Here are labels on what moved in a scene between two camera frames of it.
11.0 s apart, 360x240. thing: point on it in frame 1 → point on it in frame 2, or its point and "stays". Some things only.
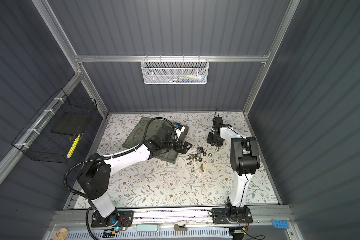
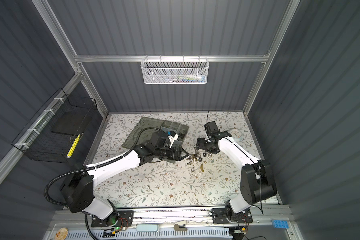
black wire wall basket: x=51 y=135 stays
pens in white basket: x=189 y=78 stays
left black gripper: x=184 y=149 → x=178 y=156
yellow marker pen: x=69 y=155 stays
